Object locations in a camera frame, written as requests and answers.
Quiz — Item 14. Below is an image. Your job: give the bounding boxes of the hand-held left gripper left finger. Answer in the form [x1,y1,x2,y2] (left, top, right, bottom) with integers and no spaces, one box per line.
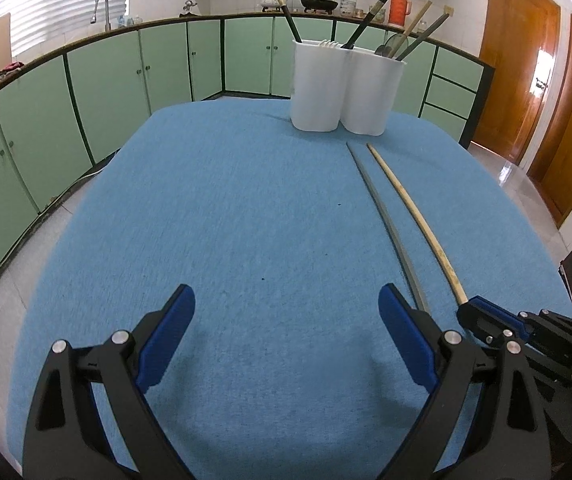
[23,283,197,480]

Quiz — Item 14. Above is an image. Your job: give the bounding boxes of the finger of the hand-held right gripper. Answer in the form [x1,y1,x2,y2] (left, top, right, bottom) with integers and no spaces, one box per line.
[457,305,518,347]
[467,296,535,344]

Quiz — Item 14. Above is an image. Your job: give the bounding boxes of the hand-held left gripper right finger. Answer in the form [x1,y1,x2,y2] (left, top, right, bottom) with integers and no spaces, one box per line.
[377,282,552,480]

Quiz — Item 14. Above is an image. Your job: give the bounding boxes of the grey metal chopstick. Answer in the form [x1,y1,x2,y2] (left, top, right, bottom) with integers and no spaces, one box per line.
[396,12,452,61]
[346,141,432,315]

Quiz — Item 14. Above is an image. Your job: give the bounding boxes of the wooden chopstick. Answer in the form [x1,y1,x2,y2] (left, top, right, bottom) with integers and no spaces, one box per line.
[366,143,468,307]
[391,0,433,53]

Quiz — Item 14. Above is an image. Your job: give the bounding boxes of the white utensil holder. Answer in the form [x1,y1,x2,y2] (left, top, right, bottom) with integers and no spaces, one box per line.
[291,38,407,137]

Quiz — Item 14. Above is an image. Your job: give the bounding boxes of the black chopstick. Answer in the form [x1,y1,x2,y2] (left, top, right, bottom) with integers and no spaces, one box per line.
[341,0,395,50]
[272,0,303,43]

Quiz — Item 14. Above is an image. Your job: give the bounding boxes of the blue tablecloth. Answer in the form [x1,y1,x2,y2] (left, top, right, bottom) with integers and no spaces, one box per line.
[3,97,572,480]

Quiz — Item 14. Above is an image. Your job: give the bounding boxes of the brown wooden door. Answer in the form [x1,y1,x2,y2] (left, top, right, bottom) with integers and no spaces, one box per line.
[526,12,572,226]
[471,0,562,166]

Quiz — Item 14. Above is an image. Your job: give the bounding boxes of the green cabinet drawer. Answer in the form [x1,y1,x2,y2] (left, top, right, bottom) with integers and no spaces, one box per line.
[436,47,483,92]
[428,75,477,120]
[421,104,468,143]

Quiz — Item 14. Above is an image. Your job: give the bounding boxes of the green base cabinet run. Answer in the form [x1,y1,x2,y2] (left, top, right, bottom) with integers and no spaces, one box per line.
[0,12,496,281]

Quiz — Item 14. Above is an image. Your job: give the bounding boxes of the red thermos flask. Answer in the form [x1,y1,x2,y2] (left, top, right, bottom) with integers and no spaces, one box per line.
[388,0,413,28]

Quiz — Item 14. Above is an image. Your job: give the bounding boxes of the metal kitchen faucet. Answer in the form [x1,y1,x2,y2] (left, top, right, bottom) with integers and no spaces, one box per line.
[90,0,112,32]

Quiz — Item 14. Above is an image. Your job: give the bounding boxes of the white window blinds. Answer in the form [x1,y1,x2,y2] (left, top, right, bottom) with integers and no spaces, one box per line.
[0,0,130,58]

